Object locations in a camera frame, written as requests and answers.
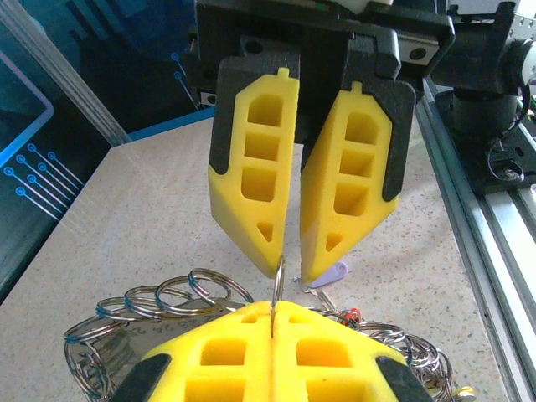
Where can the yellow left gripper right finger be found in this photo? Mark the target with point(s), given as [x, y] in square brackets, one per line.
[289, 368]

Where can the blue circuit-print acrylic panel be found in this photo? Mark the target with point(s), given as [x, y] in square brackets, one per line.
[138, 50]

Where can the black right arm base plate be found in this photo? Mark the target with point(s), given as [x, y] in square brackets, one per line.
[519, 144]

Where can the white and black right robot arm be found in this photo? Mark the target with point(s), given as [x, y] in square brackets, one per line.
[481, 63]

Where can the long aluminium base rail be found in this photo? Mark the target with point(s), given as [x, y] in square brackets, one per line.
[502, 272]

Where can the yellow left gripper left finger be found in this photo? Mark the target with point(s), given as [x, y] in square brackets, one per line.
[255, 368]

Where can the aluminium frame post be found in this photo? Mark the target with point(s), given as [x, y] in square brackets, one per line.
[63, 71]

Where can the yellow key tag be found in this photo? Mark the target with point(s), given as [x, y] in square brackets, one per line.
[465, 391]

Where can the blue table edge strip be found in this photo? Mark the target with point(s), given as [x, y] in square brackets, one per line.
[167, 125]

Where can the key with lilac tag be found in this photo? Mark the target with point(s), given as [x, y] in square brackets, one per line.
[331, 274]

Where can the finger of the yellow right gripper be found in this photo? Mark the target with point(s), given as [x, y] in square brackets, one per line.
[318, 234]
[234, 201]

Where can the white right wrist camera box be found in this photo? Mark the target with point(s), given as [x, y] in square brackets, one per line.
[360, 3]

